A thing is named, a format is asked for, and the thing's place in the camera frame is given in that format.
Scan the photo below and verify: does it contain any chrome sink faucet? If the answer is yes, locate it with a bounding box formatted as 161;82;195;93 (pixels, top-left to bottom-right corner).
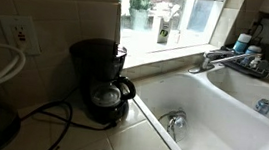
188;49;258;74

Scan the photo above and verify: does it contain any white dish brush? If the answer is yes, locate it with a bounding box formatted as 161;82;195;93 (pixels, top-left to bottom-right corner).
166;4;181;21

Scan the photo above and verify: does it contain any blue white bottle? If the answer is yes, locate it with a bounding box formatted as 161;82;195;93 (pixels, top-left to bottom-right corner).
233;33;251;53

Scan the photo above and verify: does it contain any white double basin sink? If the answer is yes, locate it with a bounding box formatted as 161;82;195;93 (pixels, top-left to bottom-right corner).
135;70;269;150

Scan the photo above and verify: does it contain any black dish rack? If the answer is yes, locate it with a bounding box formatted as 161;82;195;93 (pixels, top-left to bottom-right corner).
223;43;269;78

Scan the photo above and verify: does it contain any black coffee maker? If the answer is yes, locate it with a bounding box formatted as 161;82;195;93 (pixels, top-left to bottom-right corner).
69;38;136;124

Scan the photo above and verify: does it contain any metal sink strainer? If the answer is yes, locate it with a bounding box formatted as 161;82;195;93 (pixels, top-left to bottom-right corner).
158;110;188;142

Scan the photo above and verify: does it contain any black power cord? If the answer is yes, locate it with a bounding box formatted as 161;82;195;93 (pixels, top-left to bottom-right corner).
15;96;119;150

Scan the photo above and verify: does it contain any white wall outlet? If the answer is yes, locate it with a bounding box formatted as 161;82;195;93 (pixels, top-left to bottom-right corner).
0;15;41;56

